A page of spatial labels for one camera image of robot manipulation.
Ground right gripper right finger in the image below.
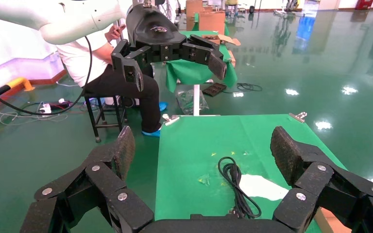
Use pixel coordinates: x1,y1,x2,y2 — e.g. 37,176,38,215
270,126,373,233

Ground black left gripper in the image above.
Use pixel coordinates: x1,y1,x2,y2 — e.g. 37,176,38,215
111,3,228,92

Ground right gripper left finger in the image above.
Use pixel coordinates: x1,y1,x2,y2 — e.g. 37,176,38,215
20,126,155,233

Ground black power cable with plug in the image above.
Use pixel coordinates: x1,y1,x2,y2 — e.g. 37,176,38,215
218,156,262,220

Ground person forearm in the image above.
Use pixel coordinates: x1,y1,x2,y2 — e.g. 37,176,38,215
88,38,115,65

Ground tall brown cardboard box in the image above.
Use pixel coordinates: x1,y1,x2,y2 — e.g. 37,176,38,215
186,0,204,31

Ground wide brown cardboard box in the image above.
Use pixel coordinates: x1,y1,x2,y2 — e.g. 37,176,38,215
199,11,226,34

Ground person hand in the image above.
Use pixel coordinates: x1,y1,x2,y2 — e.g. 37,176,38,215
104,24,126,44

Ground clear plastic bag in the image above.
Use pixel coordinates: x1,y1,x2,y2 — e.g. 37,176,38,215
175,89,210,116

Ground black plastic tray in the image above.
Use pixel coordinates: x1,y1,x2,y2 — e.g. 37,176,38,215
202,83,227,97

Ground silver binder clip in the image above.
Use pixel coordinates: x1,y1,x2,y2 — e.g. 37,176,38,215
162,114,181,126
288,112,308,123

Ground flattened cardboard piece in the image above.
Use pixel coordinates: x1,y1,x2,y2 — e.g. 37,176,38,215
203,33,242,46

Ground black metal stool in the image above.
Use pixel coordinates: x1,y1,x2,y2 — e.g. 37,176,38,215
83,93,128,144

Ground seated person white shirt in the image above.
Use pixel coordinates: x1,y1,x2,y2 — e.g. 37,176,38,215
56,30,163,134

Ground yellow black floor barrier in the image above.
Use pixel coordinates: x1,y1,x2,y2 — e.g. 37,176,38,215
0,77,34,117

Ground red cabinet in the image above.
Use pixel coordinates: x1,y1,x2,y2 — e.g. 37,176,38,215
355,0,373,10

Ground black floor cable coil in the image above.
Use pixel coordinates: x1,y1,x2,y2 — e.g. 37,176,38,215
221,83,263,95

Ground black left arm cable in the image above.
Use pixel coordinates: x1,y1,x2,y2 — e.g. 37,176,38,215
0,35,93,117

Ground white floor wires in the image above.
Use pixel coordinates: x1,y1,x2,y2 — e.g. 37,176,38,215
0,96,68,126

